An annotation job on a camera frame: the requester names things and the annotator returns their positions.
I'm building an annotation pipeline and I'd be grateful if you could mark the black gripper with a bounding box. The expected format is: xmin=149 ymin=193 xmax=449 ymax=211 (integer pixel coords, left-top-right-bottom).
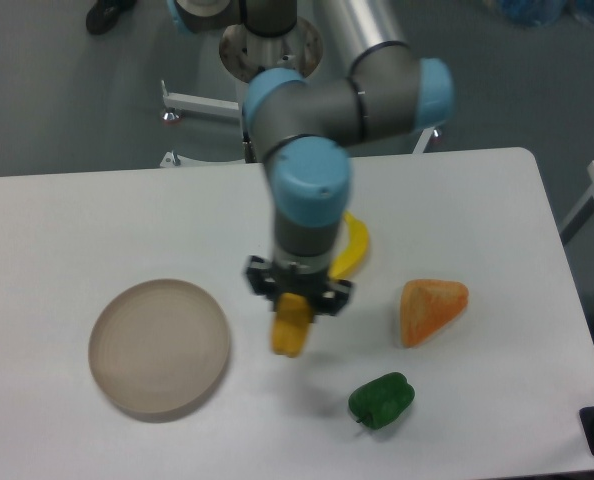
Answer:
xmin=244 ymin=247 xmax=354 ymax=318

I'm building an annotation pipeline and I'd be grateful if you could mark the yellow toy bell pepper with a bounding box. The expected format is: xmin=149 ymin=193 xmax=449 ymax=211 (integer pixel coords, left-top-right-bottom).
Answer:
xmin=271 ymin=293 xmax=314 ymax=358

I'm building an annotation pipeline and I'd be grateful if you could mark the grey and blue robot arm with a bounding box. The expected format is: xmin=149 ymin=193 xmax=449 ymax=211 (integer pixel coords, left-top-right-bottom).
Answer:
xmin=168 ymin=1 xmax=454 ymax=316

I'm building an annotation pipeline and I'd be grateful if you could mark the green toy bell pepper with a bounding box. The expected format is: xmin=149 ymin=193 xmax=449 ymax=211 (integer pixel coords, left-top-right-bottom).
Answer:
xmin=348 ymin=372 xmax=416 ymax=430

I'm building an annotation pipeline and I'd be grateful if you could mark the beige round plate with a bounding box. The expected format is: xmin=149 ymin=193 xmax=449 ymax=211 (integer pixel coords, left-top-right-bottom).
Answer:
xmin=88 ymin=279 xmax=231 ymax=423

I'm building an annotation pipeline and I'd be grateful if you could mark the yellow toy banana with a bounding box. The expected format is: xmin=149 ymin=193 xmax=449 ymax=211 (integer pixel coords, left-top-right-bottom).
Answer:
xmin=329 ymin=211 xmax=370 ymax=280

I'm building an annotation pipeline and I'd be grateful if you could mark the orange triangular toy sandwich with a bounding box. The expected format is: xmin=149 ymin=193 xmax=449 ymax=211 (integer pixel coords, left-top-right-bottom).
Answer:
xmin=399 ymin=279 xmax=469 ymax=348

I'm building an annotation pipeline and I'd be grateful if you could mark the black shoe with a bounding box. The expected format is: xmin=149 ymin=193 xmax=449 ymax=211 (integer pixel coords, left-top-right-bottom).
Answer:
xmin=85 ymin=0 xmax=137 ymax=36

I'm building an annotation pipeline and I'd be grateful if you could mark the blue plastic bag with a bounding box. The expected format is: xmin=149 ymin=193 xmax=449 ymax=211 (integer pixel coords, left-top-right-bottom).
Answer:
xmin=483 ymin=0 xmax=594 ymax=28

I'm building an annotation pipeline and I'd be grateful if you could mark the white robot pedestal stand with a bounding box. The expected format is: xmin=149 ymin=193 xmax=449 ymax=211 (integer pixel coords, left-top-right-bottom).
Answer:
xmin=162 ymin=1 xmax=454 ymax=163

